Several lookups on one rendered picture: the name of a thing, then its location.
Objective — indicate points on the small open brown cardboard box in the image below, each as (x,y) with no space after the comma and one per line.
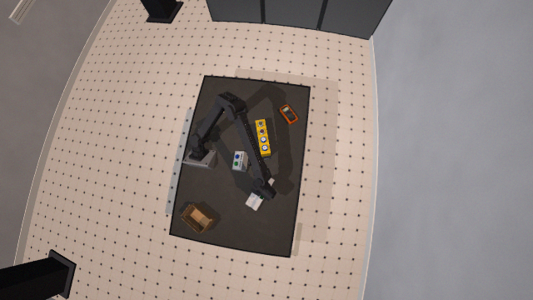
(200,219)

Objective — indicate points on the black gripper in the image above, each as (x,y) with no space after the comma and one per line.
(254,191)

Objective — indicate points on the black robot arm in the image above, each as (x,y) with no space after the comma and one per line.
(262,174)

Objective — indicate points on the white key housing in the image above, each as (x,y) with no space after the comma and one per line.
(241,161)

